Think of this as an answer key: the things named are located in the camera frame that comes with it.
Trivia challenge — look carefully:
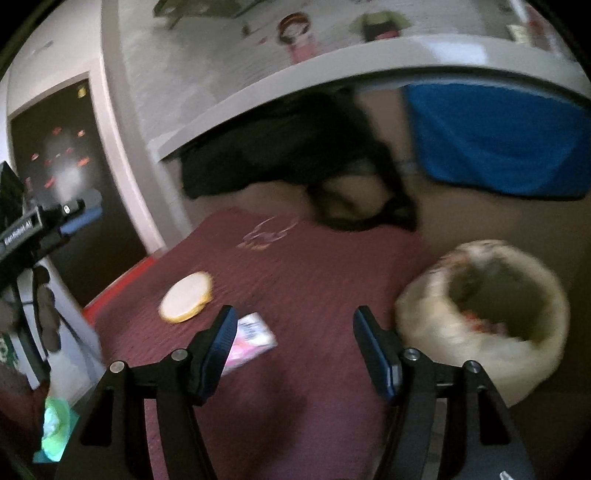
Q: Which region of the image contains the green plastic item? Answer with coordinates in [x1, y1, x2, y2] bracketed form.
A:
[34, 397, 79, 462]

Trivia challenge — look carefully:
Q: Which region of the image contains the dark red mat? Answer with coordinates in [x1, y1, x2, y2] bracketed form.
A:
[83, 208, 444, 480]

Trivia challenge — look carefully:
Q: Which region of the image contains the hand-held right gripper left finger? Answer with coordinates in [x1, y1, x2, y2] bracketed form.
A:
[55, 305, 238, 480]

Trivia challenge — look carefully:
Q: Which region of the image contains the cartoon girl wall sticker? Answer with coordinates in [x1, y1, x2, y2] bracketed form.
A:
[277, 13, 315, 64]

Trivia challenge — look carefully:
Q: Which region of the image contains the round yellow white lid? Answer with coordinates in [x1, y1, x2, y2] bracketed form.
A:
[158, 272, 214, 324]

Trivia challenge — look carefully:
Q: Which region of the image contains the green cartoon wall sticker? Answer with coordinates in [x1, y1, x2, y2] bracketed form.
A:
[358, 11, 410, 43]

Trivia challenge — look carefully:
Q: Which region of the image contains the white ledge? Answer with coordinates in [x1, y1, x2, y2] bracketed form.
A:
[148, 34, 591, 162]

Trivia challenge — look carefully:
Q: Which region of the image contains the dark glass door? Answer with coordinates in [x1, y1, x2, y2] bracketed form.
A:
[9, 78, 148, 305]

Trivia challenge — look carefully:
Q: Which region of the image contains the black cloth bag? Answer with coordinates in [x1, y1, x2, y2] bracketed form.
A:
[180, 90, 419, 232]

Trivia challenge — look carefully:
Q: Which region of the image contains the blue cloth bag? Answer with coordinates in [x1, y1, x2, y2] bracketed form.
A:
[402, 83, 591, 200]

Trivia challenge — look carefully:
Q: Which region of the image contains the white plastic bin bag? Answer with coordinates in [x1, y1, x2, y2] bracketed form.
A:
[394, 240, 571, 407]

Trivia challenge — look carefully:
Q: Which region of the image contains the pink carton pack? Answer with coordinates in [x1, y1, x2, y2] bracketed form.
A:
[222, 312, 278, 377]

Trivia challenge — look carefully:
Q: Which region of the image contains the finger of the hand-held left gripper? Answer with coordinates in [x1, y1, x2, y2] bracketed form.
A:
[39, 198, 103, 252]

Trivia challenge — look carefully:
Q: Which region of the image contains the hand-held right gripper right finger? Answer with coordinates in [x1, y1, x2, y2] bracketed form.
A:
[353, 305, 539, 480]

